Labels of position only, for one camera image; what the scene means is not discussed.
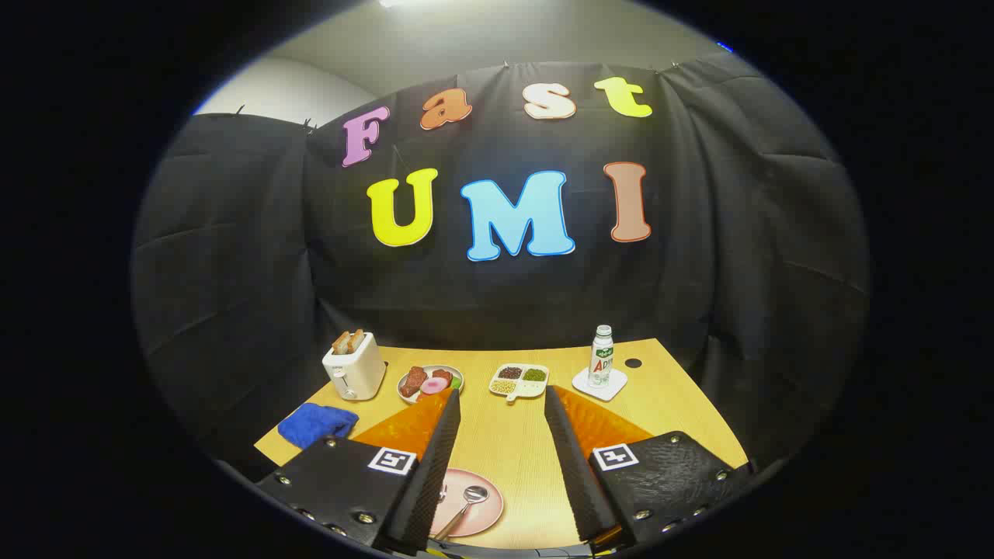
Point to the pink round plate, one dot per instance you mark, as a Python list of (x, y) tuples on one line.
[(485, 516)]

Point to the blue folded cloth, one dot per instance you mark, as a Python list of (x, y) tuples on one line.
[(314, 425)]

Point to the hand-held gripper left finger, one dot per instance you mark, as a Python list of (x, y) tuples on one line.
[(435, 466)]

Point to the toast slice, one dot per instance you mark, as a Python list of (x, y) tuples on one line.
[(357, 339), (340, 342)]

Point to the white toaster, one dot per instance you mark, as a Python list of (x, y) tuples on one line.
[(359, 374)]

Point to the black backdrop cloth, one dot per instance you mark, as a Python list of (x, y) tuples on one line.
[(233, 272)]

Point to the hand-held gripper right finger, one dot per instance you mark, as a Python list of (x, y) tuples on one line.
[(571, 466)]

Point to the clear plastic bottle green label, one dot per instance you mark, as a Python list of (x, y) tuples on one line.
[(600, 361)]

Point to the brown steak piece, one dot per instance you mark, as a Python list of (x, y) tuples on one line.
[(412, 381)]

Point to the grey food plate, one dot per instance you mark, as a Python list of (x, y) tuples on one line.
[(405, 397)]

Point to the white square coaster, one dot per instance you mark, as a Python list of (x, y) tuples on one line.
[(602, 390)]

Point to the white divided bean dish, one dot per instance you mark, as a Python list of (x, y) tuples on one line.
[(519, 381)]

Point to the dark red meat piece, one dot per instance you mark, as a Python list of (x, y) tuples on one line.
[(442, 375)]

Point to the pink ham slice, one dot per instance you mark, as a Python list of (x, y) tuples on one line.
[(435, 386)]

